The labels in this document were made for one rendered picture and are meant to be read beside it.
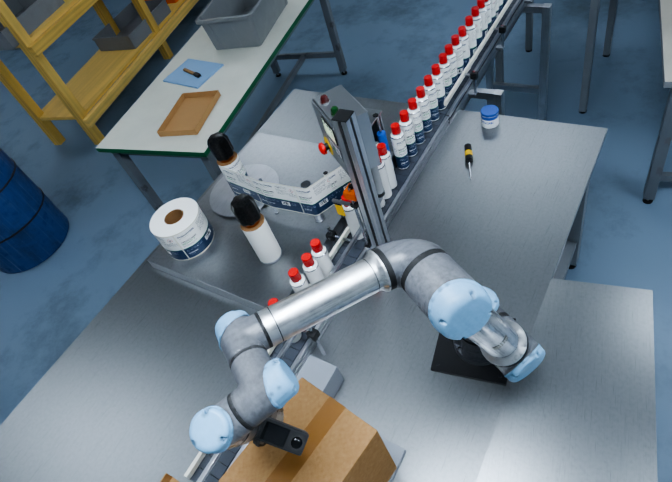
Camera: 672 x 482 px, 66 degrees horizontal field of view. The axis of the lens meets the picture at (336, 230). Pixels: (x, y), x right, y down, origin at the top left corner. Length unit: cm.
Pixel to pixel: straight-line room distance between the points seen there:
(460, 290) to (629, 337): 79
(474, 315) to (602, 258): 190
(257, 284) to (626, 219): 197
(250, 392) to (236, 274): 105
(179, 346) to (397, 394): 80
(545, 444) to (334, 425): 56
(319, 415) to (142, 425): 75
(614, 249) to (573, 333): 130
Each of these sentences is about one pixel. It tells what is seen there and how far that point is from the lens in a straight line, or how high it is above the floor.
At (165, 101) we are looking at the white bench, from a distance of 329.
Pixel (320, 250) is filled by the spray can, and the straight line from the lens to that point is 164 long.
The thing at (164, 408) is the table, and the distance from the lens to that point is 186.
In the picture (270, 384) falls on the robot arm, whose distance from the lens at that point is 93.
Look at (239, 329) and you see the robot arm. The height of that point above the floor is 149.
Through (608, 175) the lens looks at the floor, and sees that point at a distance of 327.
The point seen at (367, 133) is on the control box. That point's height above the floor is 141.
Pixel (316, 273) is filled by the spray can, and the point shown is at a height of 102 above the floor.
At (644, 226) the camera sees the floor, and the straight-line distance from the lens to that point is 304.
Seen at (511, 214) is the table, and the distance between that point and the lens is 193.
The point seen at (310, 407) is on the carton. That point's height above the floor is 112.
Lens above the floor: 228
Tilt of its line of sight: 46 degrees down
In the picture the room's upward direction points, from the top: 21 degrees counter-clockwise
